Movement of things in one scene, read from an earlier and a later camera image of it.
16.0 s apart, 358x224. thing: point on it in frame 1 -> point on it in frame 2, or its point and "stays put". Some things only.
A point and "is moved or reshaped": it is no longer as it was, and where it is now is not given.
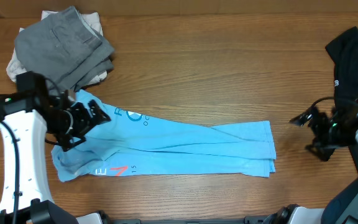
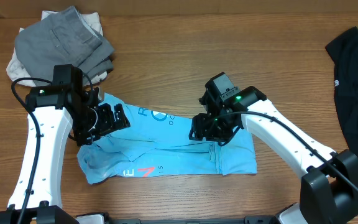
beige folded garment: x=15 y=65 stays put
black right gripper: x=325 y=151 -> x=200 y=127
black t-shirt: x=355 y=54 stays put
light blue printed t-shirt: x=135 y=143 is moved or reshaped
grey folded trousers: x=66 y=50 stays put
